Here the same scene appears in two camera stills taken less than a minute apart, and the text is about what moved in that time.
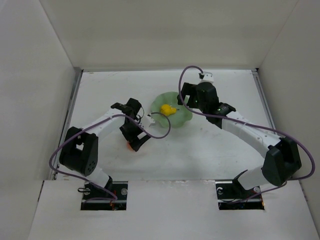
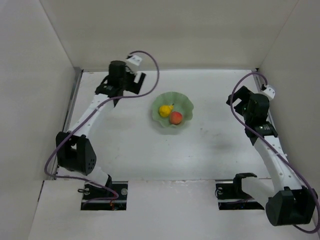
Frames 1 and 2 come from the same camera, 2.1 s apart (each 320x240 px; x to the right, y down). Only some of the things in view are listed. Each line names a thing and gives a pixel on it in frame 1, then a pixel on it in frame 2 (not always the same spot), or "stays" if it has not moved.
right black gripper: [186, 91] to [238, 99]
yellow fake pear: [167, 110] stays
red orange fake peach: [130, 148] to [175, 117]
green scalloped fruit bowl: [183, 114] stays
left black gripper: [135, 139] to [137, 83]
